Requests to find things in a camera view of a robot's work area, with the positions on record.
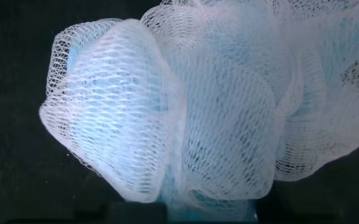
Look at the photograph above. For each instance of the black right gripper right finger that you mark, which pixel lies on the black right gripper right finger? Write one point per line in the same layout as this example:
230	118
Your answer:
285	216

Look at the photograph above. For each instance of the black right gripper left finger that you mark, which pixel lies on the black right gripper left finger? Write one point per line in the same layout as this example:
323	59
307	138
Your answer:
135	214

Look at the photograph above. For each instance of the light blue bath loofah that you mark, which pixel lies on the light blue bath loofah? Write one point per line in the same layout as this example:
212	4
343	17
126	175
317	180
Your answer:
179	109

